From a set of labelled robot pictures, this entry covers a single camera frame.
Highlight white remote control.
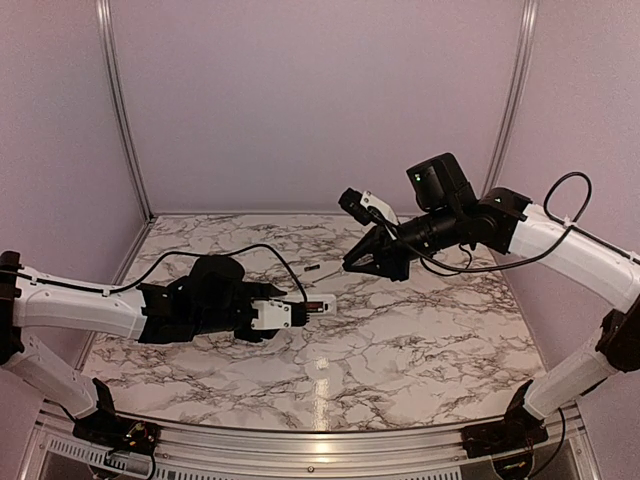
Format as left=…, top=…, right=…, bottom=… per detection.
left=284, top=294, right=337, bottom=316

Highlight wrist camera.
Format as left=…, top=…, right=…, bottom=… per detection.
left=251, top=300, right=308, bottom=331
left=338, top=188, right=399, bottom=226

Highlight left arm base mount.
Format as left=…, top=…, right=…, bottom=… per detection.
left=73, top=417, right=161, bottom=455

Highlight right aluminium frame post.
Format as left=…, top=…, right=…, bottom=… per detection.
left=480, top=0, right=540, bottom=196

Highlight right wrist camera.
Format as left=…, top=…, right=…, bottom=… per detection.
left=338, top=188, right=399, bottom=226

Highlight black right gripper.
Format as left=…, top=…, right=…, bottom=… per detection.
left=342, top=203, right=463, bottom=282

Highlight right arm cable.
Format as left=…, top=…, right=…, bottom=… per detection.
left=369, top=171, right=640, bottom=276

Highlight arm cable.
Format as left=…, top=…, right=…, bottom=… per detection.
left=0, top=242, right=309, bottom=306
left=369, top=171, right=640, bottom=276

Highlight aluminium frame post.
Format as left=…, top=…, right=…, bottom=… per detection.
left=480, top=0, right=540, bottom=196
left=96, top=0, right=154, bottom=223

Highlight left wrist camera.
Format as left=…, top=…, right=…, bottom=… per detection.
left=251, top=300, right=308, bottom=331

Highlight copper top AA battery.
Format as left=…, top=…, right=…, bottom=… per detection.
left=306, top=302, right=325, bottom=313

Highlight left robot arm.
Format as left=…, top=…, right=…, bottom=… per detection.
left=1, top=251, right=306, bottom=445

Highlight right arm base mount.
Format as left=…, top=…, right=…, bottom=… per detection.
left=461, top=420, right=549, bottom=458

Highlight front aluminium rail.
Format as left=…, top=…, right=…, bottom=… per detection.
left=19, top=394, right=601, bottom=480

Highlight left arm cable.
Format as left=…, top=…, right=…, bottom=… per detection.
left=0, top=242, right=309, bottom=306

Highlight left aluminium frame post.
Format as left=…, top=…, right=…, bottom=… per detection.
left=96, top=0, right=154, bottom=223

